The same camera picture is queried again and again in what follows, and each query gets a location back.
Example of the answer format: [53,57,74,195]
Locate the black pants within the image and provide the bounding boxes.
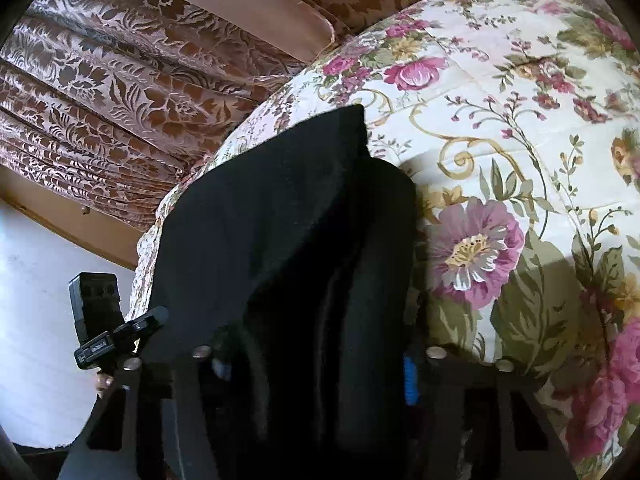
[143,105,416,479]

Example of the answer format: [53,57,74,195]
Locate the left hand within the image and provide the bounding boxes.
[94,372,114,399]

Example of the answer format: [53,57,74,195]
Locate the wooden door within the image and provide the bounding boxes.
[1,167,141,270]

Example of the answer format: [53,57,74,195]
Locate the brown floral curtain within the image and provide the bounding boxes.
[1,0,420,230]

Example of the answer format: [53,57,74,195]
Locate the floral white bedspread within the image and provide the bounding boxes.
[127,0,640,480]

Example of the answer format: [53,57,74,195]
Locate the left black camera box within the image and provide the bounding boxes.
[68,272,124,344]

